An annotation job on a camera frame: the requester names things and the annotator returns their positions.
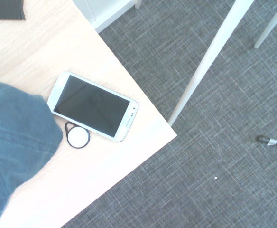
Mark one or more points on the long white furniture leg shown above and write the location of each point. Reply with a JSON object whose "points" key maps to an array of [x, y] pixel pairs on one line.
{"points": [[209, 61]]}

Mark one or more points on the white smartphone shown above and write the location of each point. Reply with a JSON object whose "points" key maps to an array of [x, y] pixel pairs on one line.
{"points": [[91, 105]]}

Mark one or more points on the white cabinet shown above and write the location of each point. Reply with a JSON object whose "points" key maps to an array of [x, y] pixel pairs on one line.
{"points": [[100, 12]]}

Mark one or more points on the short white furniture leg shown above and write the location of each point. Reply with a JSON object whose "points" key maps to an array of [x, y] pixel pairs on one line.
{"points": [[272, 23]]}

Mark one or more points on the blue denim cap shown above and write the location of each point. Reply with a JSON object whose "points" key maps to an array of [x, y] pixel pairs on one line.
{"points": [[15, 133]]}

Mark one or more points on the black pen with tape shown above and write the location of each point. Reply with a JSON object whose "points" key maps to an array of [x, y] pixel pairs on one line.
{"points": [[272, 141]]}

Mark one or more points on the black flat pouch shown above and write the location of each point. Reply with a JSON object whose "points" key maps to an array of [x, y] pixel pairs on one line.
{"points": [[3, 9]]}

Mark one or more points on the round black-rimmed key fob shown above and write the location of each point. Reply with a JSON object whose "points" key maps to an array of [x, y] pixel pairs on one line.
{"points": [[78, 137]]}

